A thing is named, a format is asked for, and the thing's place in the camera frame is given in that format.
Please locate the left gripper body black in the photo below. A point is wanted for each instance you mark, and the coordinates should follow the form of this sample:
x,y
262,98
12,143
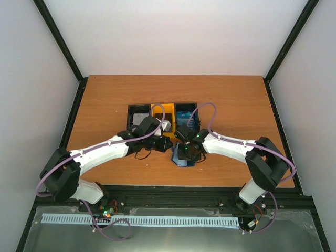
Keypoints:
x,y
157,146

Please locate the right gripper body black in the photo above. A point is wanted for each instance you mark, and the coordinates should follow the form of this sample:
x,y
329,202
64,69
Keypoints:
x,y
187,154

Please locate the blue leather card holder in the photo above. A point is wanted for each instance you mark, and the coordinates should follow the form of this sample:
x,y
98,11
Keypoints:
x,y
179,162

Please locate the white red cards stack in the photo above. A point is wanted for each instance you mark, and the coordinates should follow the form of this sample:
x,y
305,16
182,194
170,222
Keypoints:
x,y
138,118

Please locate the yellow bin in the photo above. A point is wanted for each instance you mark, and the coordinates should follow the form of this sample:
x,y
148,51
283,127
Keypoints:
x,y
170,116

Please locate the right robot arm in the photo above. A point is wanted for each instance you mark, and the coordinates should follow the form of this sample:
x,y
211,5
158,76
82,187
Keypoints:
x,y
266,164

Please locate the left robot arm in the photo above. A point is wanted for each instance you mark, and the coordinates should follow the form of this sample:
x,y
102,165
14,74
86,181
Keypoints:
x,y
62,174

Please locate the blue cards stack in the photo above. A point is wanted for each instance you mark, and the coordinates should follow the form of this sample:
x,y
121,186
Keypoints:
x,y
186,117

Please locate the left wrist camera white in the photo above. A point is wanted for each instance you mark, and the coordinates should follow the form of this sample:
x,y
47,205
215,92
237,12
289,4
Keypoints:
x,y
165,127

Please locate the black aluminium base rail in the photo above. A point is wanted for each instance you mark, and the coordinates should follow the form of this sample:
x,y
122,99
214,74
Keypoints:
x,y
221,199

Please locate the light blue cable duct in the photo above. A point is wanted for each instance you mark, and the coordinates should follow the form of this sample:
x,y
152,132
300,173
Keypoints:
x,y
143,221

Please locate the black frame post left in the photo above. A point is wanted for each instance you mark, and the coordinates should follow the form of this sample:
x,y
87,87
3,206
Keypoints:
x,y
53,28

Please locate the black frame post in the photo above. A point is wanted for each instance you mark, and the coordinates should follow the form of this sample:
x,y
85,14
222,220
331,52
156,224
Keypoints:
x,y
291,38
53,28

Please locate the black frame post right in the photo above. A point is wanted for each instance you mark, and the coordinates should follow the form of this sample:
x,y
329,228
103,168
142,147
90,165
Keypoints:
x,y
291,38

